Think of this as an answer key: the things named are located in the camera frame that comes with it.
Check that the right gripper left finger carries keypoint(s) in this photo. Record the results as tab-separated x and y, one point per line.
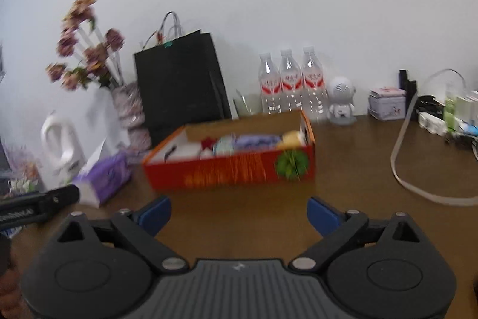
138	230

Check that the dried pink flowers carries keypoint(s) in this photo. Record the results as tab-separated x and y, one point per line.
86	55

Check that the black paper shopping bag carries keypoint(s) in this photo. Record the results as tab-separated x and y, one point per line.
180	81

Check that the water bottle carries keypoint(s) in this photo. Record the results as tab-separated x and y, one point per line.
315	93
270	85
291	79

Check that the left water bottle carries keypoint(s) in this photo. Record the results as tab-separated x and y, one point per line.
270	85

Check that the white power strip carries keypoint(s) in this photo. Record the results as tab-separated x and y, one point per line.
432	124

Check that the white detergent jug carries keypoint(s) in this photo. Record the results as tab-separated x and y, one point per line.
62	147

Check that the white astronaut speaker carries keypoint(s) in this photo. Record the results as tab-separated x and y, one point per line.
341	92

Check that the glass cup with straw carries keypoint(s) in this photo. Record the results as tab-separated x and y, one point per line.
247	105

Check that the red orange cardboard box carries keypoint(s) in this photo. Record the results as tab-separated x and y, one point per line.
243	167

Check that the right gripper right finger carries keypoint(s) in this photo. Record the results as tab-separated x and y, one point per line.
339	233

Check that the purple cloth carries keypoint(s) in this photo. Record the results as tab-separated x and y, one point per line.
250	142

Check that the small floral tin box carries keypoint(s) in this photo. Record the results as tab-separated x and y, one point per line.
387	103

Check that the middle water bottle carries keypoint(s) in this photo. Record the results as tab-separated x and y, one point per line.
291	79

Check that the purple tissue pack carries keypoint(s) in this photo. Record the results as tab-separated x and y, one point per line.
102	176

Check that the green small bottle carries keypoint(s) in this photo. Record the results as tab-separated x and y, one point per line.
449	112

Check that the right water bottle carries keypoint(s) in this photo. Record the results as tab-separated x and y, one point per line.
315	93

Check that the translucent plastic box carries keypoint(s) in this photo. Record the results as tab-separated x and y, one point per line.
177	150

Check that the red fabric rose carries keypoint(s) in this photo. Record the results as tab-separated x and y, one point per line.
208	143

